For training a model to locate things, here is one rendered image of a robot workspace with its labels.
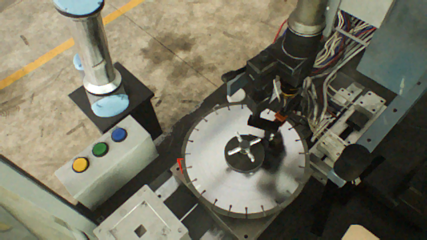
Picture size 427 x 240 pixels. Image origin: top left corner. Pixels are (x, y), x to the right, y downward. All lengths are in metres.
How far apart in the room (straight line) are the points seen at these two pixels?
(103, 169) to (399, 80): 0.79
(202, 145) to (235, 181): 0.14
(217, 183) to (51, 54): 2.13
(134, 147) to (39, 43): 2.02
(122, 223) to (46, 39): 2.20
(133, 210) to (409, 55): 0.74
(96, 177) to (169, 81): 1.39
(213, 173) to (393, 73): 0.48
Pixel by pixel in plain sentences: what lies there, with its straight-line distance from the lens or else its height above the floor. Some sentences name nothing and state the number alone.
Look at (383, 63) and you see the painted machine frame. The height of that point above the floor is 1.27.
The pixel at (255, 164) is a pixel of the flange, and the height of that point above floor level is 0.96.
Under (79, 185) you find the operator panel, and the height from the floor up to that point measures 0.90.
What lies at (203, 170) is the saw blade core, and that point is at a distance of 0.88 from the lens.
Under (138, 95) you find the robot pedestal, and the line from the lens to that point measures 1.30.
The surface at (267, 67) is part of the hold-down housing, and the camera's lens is 0.68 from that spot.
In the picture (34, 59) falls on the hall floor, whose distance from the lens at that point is 2.81.
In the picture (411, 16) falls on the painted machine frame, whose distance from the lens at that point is 0.64.
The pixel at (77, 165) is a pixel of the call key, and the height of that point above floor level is 0.91.
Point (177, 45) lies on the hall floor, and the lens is 2.51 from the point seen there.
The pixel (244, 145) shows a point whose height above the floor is 1.00.
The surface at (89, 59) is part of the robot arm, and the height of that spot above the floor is 1.11.
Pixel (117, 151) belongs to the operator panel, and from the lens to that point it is 1.02.
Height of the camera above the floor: 1.76
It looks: 58 degrees down
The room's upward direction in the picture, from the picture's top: 6 degrees counter-clockwise
